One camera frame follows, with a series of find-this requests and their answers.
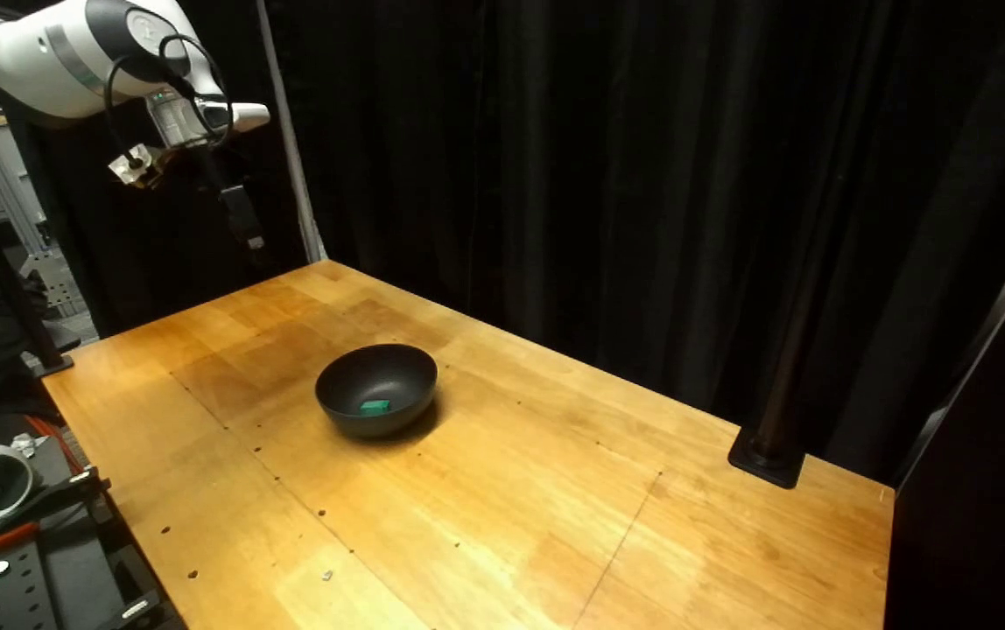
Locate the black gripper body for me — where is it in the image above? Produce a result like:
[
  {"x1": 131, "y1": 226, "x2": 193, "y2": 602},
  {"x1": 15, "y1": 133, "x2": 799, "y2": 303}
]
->
[{"x1": 200, "y1": 146, "x2": 257, "y2": 243}]

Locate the black bowl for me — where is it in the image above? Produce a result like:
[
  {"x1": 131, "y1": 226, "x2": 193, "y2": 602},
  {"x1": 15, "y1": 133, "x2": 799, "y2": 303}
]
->
[{"x1": 313, "y1": 339, "x2": 440, "y2": 446}]

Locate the white metal pole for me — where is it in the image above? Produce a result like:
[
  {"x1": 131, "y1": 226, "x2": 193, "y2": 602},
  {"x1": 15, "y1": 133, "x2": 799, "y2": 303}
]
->
[{"x1": 244, "y1": 0, "x2": 328, "y2": 271}]

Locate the grey metal shelf rack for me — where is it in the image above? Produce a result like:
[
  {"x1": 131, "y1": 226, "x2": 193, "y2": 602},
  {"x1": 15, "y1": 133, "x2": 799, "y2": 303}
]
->
[{"x1": 0, "y1": 79, "x2": 101, "y2": 359}]

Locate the black curtain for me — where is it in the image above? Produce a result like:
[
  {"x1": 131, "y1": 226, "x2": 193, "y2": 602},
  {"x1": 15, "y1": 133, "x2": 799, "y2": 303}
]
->
[{"x1": 6, "y1": 0, "x2": 1005, "y2": 486}]

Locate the black perforated breadboard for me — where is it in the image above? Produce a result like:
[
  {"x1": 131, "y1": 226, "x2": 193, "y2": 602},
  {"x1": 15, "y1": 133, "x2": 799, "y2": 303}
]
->
[{"x1": 0, "y1": 510, "x2": 171, "y2": 630}]

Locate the black pole with base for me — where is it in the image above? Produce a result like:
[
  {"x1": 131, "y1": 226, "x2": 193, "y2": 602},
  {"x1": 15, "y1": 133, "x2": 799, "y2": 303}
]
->
[{"x1": 726, "y1": 0, "x2": 1005, "y2": 491}]

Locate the dark side panel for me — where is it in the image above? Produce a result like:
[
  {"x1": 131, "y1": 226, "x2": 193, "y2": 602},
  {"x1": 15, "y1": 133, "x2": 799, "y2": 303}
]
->
[{"x1": 883, "y1": 187, "x2": 1005, "y2": 630}]

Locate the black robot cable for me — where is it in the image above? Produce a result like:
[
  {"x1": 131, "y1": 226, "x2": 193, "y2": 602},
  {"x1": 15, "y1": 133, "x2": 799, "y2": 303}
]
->
[
  {"x1": 147, "y1": 33, "x2": 235, "y2": 150},
  {"x1": 98, "y1": 48, "x2": 145, "y2": 150}
]

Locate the red handled tool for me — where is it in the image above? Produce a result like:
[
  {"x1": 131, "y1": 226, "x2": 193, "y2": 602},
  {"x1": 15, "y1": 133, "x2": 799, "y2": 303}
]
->
[{"x1": 0, "y1": 495, "x2": 101, "y2": 556}]

